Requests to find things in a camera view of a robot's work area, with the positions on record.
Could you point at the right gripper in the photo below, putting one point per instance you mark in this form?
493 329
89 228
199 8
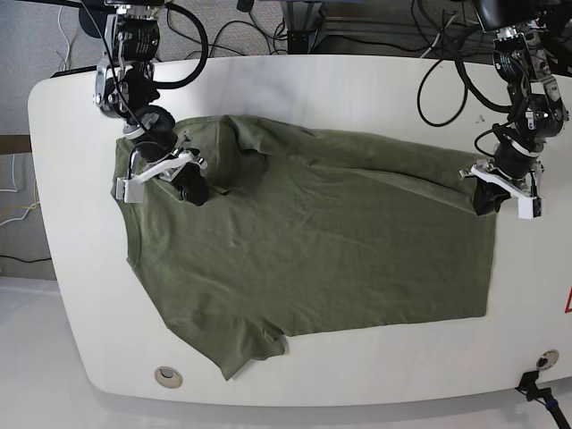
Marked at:
181 165

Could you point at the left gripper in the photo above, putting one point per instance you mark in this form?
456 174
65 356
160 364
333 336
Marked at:
511 172

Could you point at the olive green T-shirt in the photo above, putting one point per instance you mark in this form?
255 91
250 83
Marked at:
307 231

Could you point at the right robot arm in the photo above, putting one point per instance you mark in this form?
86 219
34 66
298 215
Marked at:
126 89

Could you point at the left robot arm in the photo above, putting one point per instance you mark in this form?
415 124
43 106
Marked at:
536 111

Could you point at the red warning triangle sticker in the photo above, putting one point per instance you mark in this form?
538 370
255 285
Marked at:
568 308

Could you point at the black flat bar on floor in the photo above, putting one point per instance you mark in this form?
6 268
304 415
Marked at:
58 74

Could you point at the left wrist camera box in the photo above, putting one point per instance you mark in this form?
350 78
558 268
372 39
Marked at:
529 208

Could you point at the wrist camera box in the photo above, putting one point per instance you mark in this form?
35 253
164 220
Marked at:
529 208
129 191

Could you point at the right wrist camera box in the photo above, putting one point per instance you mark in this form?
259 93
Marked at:
129 191

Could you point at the right table cable grommet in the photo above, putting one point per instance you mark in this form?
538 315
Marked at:
547 360

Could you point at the table cable grommet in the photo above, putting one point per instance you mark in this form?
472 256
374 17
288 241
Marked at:
168 377
547 360

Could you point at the left table cable grommet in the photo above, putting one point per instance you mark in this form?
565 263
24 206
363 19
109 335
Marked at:
168 377

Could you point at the black clamp with cable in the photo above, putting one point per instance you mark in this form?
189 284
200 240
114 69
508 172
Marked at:
528 387

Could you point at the black metal frame post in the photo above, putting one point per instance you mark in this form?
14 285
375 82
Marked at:
304 21

